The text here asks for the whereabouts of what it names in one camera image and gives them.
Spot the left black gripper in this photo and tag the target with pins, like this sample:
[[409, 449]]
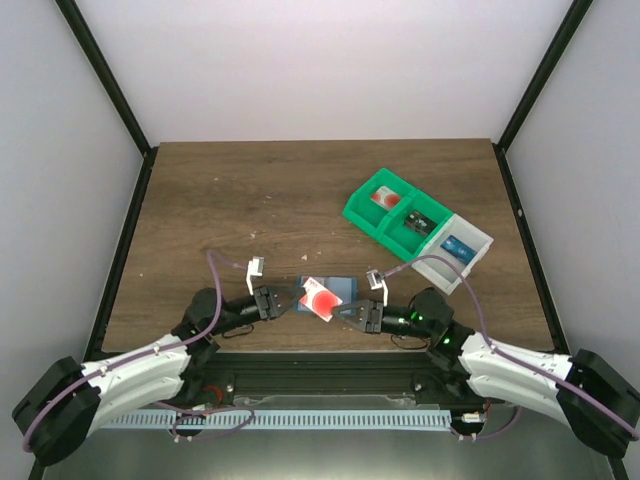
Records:
[[263, 301]]

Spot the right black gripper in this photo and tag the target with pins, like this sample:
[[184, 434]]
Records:
[[373, 316]]

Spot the blue card holder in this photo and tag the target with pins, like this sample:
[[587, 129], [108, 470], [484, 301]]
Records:
[[344, 287]]

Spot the red white card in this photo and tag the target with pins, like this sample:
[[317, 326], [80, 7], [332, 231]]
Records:
[[385, 198], [318, 299]]

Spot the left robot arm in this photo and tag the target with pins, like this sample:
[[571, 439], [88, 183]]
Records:
[[72, 400]]

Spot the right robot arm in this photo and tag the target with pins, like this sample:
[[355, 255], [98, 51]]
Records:
[[582, 391]]

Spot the black card in bin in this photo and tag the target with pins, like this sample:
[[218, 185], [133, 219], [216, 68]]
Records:
[[419, 223]]

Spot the blue card in bin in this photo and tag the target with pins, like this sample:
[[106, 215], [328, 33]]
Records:
[[458, 249]]

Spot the green bin far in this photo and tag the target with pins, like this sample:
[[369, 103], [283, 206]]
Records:
[[363, 213]]

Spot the green bin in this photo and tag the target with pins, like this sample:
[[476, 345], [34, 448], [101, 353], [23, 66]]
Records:
[[400, 240], [363, 213]]

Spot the green bin middle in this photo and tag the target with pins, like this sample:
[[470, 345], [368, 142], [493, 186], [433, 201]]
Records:
[[400, 240]]

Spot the white bin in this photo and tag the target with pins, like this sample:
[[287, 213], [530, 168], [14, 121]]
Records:
[[439, 268]]

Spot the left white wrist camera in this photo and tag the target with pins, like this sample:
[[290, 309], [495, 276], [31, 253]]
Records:
[[254, 269]]

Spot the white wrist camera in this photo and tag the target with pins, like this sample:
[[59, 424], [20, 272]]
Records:
[[377, 281], [254, 269]]

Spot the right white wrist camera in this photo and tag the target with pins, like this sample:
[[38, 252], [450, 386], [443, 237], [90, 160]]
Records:
[[377, 281]]

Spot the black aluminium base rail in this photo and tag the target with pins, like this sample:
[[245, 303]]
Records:
[[251, 374]]

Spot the white slotted cable duct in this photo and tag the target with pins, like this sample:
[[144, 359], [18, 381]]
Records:
[[402, 420]]

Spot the metal base plate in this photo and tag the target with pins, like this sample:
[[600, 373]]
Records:
[[534, 448]]

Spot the black frame post left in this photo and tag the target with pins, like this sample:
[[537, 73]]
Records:
[[92, 51]]

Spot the black frame post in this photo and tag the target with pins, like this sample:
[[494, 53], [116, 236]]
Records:
[[92, 51], [565, 32]]

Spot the black frame post right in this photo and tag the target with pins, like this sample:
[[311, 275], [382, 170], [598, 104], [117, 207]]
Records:
[[565, 32]]

